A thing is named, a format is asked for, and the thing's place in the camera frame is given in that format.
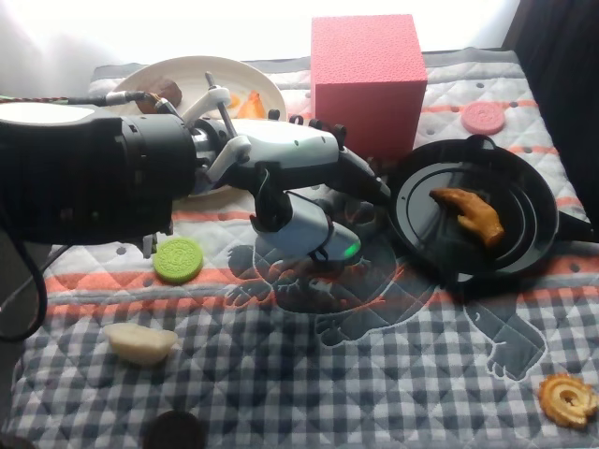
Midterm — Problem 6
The black frying pan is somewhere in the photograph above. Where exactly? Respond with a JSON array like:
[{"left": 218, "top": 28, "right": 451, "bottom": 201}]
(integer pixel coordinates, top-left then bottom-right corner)
[{"left": 387, "top": 134, "right": 599, "bottom": 289}]

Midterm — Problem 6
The red cube box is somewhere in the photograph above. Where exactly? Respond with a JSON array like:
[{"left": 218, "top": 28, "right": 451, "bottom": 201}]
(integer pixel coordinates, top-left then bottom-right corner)
[{"left": 311, "top": 13, "right": 428, "bottom": 163}]

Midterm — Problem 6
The green sandwich cookie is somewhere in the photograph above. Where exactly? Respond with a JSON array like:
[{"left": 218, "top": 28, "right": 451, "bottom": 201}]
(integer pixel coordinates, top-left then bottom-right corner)
[{"left": 153, "top": 237, "right": 205, "bottom": 285}]

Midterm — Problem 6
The large toy shrimp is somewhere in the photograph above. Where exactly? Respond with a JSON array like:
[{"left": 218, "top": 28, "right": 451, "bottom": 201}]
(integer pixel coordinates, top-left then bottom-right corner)
[{"left": 236, "top": 89, "right": 268, "bottom": 120}]

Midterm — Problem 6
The grey quilt with bear print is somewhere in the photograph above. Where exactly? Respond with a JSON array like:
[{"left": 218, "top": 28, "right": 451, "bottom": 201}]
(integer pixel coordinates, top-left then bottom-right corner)
[{"left": 8, "top": 49, "right": 599, "bottom": 449}]

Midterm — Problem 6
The golden fried toy snack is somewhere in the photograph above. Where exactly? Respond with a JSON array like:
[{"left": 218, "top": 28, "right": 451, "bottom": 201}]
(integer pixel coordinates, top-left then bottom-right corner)
[{"left": 429, "top": 186, "right": 505, "bottom": 248}]

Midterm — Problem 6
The brown toy meatball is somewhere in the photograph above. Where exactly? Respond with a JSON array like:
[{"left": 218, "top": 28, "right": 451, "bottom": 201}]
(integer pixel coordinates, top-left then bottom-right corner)
[{"left": 139, "top": 79, "right": 183, "bottom": 114}]

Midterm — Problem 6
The cream round plate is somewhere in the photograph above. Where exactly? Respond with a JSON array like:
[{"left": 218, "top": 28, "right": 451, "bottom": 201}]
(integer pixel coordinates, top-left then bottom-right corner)
[{"left": 110, "top": 55, "right": 287, "bottom": 201}]

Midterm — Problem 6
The white toy dumpling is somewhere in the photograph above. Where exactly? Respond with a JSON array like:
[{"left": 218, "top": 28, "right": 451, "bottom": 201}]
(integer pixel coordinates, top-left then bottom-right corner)
[{"left": 102, "top": 322, "right": 179, "bottom": 366}]

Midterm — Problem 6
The pink sandwich cookie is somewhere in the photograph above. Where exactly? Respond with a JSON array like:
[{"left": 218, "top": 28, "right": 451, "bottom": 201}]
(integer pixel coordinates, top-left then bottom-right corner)
[{"left": 461, "top": 102, "right": 505, "bottom": 136}]

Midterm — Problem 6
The dark brown sandwich cookie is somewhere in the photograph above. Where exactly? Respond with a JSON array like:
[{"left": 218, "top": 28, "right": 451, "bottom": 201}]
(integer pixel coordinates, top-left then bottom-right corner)
[{"left": 149, "top": 410, "right": 207, "bottom": 449}]

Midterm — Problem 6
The dark curtain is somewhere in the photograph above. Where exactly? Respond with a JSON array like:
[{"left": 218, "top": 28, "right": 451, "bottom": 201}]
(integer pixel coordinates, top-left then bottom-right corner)
[{"left": 500, "top": 0, "right": 599, "bottom": 221}]

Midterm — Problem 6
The yellow swirl butter cookie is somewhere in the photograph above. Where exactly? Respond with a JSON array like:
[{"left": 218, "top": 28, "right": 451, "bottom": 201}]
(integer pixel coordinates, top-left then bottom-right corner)
[{"left": 537, "top": 373, "right": 599, "bottom": 429}]

